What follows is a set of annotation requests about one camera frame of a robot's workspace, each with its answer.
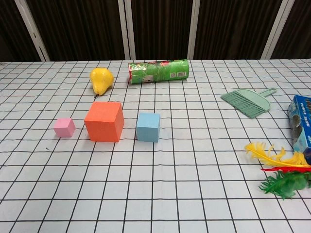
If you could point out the medium blue foam cube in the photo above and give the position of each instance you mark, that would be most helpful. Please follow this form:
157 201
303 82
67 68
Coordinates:
148 128

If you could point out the small pink foam cube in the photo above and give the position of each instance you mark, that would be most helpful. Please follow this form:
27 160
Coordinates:
63 128

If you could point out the green snack can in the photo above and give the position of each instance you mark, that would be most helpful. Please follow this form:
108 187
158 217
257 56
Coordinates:
160 71

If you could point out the large orange foam cube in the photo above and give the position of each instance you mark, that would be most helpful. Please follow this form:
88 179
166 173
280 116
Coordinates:
104 123

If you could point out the yellow pear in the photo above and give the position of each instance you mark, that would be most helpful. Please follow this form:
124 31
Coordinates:
100 78

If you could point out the white checkered tablecloth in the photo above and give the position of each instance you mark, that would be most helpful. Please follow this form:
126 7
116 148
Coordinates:
170 182

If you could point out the green plastic hand brush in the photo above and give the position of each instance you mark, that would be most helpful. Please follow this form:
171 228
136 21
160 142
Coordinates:
250 100

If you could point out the dark folding partition screen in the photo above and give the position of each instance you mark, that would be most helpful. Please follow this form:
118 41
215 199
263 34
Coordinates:
85 29

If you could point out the blue cardboard box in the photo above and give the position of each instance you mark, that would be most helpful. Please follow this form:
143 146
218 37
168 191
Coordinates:
302 116

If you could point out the colourful feather shuttlecock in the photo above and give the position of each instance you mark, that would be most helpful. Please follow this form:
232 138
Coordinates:
289 183

